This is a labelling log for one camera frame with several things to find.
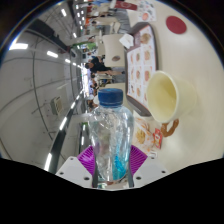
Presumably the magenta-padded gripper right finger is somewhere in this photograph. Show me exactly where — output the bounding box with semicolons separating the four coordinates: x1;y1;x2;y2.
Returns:
127;144;168;188

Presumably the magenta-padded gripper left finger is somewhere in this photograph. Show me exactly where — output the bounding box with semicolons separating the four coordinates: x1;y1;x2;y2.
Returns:
54;144;99;188

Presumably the clear blue-capped water bottle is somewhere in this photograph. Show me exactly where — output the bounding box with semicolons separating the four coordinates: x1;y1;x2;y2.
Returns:
87;87;135;183

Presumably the ceiling air conditioner unit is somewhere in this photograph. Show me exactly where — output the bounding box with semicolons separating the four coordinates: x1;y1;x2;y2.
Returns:
49;96;65;116

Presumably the dark tray with printed liner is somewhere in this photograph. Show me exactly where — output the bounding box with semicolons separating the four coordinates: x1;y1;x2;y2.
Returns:
124;22;159;116

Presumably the person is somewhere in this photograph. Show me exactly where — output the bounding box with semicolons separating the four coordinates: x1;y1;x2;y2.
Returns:
84;55;126;76

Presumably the crumpled white napkin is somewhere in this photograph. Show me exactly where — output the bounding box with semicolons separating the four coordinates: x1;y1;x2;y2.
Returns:
118;32;135;49

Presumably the group of ceiling lights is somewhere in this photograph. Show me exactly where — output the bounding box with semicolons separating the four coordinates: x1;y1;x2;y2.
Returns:
8;3;89;173

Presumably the flat round red coaster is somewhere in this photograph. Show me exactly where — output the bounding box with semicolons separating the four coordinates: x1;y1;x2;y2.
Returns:
165;15;188;35

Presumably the cream mug with brown handle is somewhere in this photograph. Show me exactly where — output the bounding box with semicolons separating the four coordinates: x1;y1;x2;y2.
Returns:
146;70;198;139

